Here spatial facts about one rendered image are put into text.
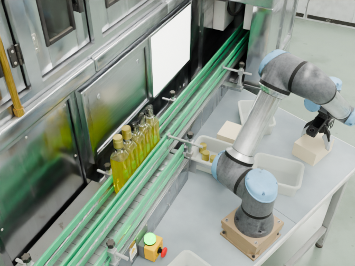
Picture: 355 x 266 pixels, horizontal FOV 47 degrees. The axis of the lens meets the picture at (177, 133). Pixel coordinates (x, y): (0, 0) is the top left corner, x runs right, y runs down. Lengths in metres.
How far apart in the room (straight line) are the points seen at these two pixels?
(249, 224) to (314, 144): 0.64
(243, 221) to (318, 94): 0.53
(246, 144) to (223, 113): 0.79
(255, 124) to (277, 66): 0.21
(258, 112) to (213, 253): 0.57
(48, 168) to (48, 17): 0.51
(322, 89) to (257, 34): 0.99
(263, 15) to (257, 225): 1.18
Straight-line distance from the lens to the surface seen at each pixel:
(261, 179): 1.48
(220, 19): 2.53
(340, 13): 5.19
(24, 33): 1.23
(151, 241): 1.55
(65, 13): 1.38
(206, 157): 1.92
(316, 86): 1.41
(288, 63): 1.44
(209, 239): 1.68
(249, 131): 1.49
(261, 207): 1.50
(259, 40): 2.36
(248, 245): 1.60
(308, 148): 2.02
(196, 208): 1.77
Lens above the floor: 2.12
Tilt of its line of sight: 40 degrees down
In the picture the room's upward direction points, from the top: straight up
